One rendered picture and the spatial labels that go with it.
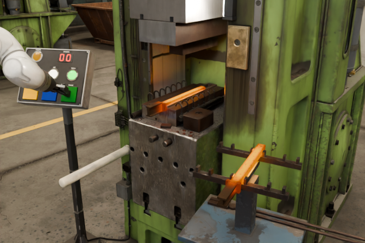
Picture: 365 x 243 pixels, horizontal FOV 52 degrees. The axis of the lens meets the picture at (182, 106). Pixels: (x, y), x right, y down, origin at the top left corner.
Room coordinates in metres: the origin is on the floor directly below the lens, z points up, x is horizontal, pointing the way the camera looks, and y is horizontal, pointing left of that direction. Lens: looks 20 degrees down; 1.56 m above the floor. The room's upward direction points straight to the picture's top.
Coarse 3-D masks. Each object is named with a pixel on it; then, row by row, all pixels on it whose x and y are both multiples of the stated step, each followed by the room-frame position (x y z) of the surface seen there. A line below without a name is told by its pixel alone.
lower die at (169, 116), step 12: (192, 84) 1.95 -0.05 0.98; (204, 84) 1.92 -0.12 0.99; (168, 96) 1.72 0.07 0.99; (192, 96) 1.70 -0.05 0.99; (216, 96) 1.79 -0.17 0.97; (144, 108) 1.62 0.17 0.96; (168, 108) 1.54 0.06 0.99; (180, 108) 1.54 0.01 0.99; (156, 120) 1.58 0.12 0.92; (168, 120) 1.54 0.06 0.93
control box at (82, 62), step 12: (36, 48) 1.84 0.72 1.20; (48, 48) 1.83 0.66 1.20; (48, 60) 1.80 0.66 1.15; (72, 60) 1.78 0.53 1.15; (84, 60) 1.77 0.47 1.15; (48, 72) 1.76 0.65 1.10; (60, 72) 1.76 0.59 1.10; (84, 72) 1.74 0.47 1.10; (60, 84) 1.73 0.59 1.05; (72, 84) 1.72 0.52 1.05; (84, 84) 1.71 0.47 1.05; (60, 96) 1.70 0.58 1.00; (84, 96) 1.69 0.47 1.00; (84, 108) 1.70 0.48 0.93
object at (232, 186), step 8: (256, 152) 1.20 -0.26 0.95; (248, 160) 1.14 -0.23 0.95; (256, 160) 1.17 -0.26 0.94; (240, 168) 1.09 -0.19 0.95; (248, 168) 1.09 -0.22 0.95; (240, 176) 1.04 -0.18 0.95; (232, 184) 0.98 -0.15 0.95; (240, 184) 0.98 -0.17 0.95; (224, 192) 0.94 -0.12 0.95; (232, 192) 0.98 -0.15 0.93; (240, 192) 0.99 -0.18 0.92; (224, 200) 0.91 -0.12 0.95
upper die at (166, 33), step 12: (144, 24) 1.61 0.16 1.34; (156, 24) 1.57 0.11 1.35; (168, 24) 1.54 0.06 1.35; (180, 24) 1.54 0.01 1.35; (192, 24) 1.61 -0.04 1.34; (204, 24) 1.69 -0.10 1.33; (216, 24) 1.77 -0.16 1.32; (144, 36) 1.61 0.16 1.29; (156, 36) 1.57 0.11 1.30; (168, 36) 1.54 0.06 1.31; (180, 36) 1.54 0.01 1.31; (192, 36) 1.61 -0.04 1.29; (204, 36) 1.69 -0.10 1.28
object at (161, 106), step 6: (192, 90) 1.76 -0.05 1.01; (198, 90) 1.77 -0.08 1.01; (180, 96) 1.66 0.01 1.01; (186, 96) 1.68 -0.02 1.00; (156, 102) 1.55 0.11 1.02; (162, 102) 1.58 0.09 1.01; (168, 102) 1.58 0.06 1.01; (150, 108) 1.49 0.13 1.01; (156, 108) 1.52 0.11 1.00; (162, 108) 1.54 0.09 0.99; (150, 114) 1.49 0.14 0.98
